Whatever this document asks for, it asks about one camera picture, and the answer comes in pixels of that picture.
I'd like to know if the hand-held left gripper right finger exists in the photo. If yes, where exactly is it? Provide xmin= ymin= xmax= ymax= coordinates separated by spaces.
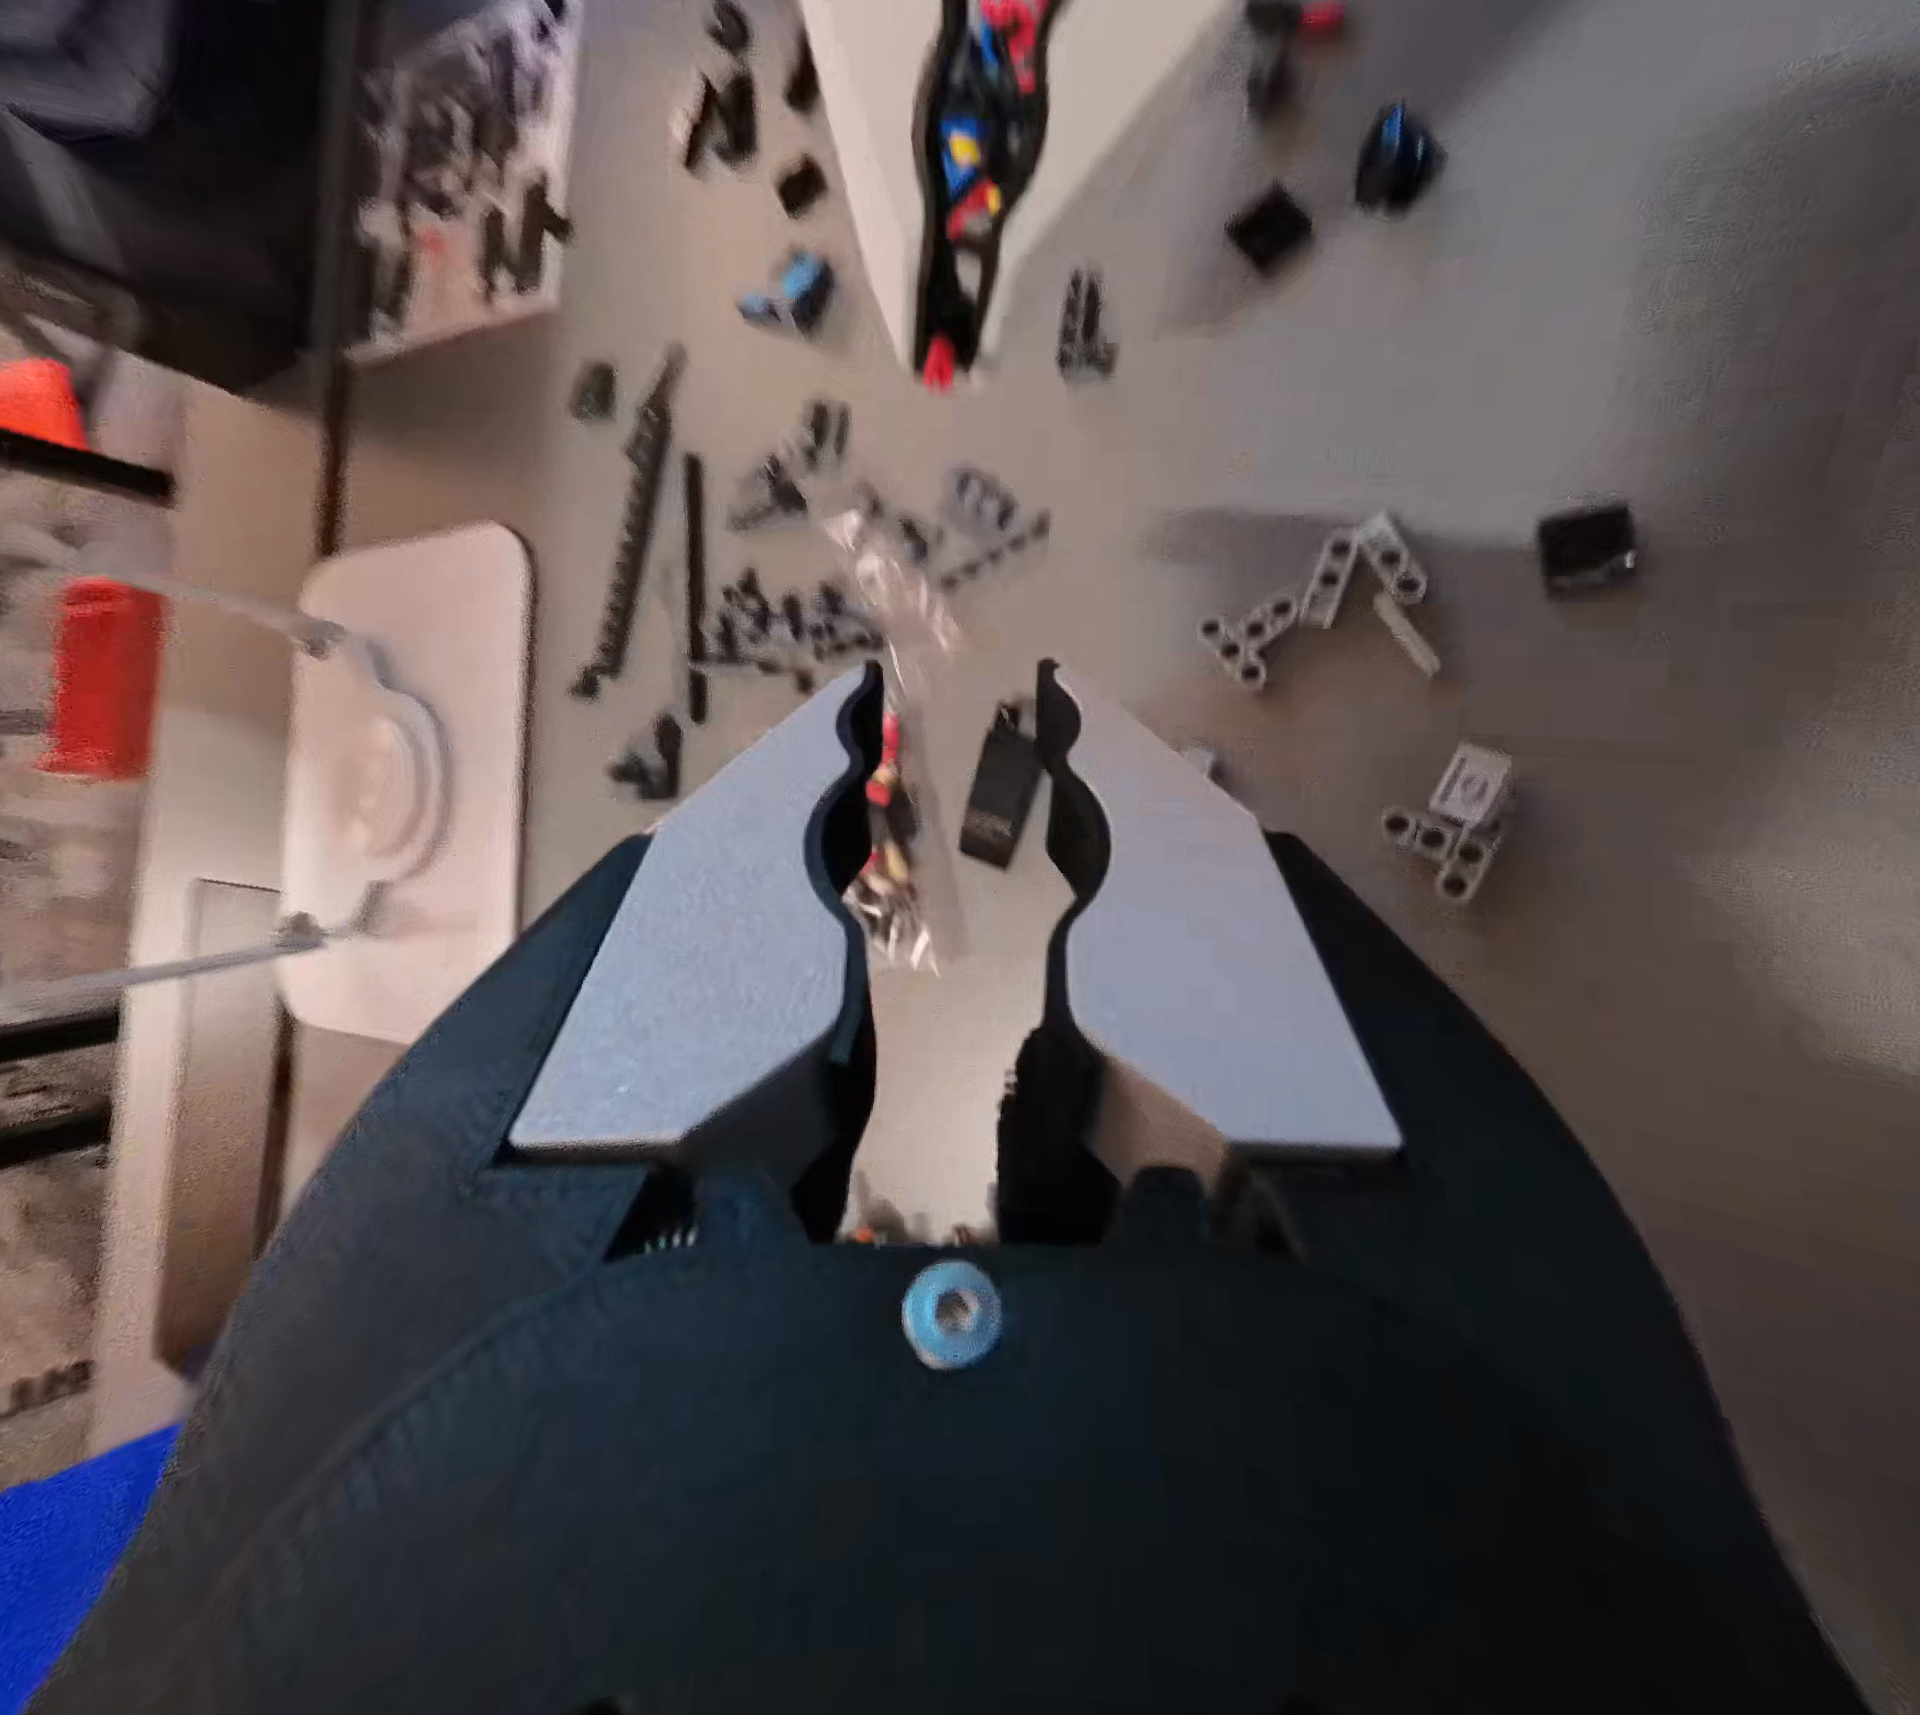
xmin=997 ymin=658 xmax=1409 ymax=1244

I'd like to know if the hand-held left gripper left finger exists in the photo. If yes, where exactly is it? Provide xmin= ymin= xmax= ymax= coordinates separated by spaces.
xmin=506 ymin=660 xmax=888 ymax=1244

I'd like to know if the black lego piece red tip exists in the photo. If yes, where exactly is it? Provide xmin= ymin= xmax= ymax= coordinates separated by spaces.
xmin=1244 ymin=0 xmax=1347 ymax=121

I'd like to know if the clear bag of lego pins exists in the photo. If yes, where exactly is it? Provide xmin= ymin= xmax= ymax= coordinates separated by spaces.
xmin=823 ymin=504 xmax=970 ymax=982

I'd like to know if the colourful lego chassis assembly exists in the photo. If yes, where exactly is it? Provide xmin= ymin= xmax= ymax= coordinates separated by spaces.
xmin=927 ymin=0 xmax=1120 ymax=345

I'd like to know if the black rounded lego piece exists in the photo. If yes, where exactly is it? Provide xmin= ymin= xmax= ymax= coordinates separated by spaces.
xmin=1354 ymin=103 xmax=1447 ymax=215

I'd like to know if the black square lego block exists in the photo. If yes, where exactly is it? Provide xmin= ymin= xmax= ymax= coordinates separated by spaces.
xmin=1223 ymin=183 xmax=1316 ymax=275

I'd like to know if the group of light grey lego pieces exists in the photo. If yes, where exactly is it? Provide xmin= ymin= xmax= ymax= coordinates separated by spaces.
xmin=1197 ymin=512 xmax=1518 ymax=908

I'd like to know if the small black lego piece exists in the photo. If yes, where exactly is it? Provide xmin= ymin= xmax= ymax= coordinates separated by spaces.
xmin=1056 ymin=269 xmax=1123 ymax=383

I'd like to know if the group of dark grey lego pieces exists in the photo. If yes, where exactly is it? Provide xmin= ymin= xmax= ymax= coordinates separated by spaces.
xmin=571 ymin=343 xmax=1052 ymax=806

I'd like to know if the black curved lego tile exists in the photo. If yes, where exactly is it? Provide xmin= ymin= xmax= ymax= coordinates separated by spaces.
xmin=1536 ymin=500 xmax=1640 ymax=596

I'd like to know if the lego instruction booklet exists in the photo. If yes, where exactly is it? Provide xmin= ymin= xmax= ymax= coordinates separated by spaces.
xmin=0 ymin=359 xmax=190 ymax=1448

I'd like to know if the dark cloth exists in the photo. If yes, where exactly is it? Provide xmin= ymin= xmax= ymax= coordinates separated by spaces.
xmin=0 ymin=0 xmax=371 ymax=391

